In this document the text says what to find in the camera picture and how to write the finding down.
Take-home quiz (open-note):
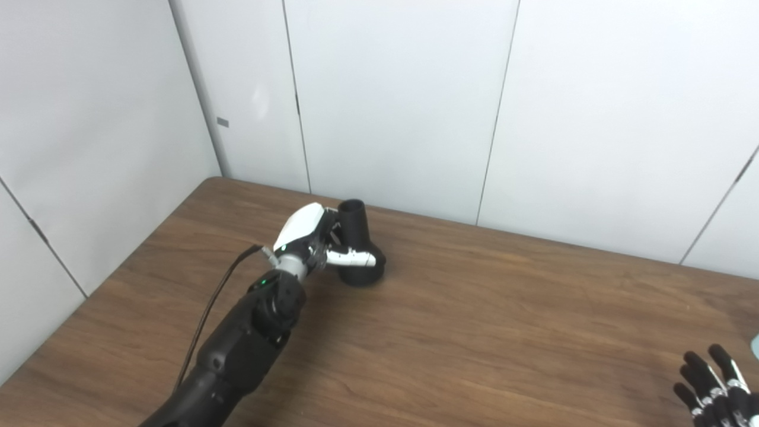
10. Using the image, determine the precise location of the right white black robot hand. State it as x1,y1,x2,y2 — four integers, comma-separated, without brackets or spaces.
673,344,759,427

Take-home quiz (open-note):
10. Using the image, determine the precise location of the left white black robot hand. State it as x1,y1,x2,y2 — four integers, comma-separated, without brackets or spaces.
272,202,378,282

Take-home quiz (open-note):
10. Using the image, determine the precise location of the black nozzle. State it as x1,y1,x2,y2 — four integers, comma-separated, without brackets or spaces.
330,199,387,288

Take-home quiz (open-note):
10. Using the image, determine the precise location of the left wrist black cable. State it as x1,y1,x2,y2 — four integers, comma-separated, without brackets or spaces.
175,244,279,389

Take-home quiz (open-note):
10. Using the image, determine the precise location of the grey corner post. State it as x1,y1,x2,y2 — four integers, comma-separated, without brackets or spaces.
169,0,232,179

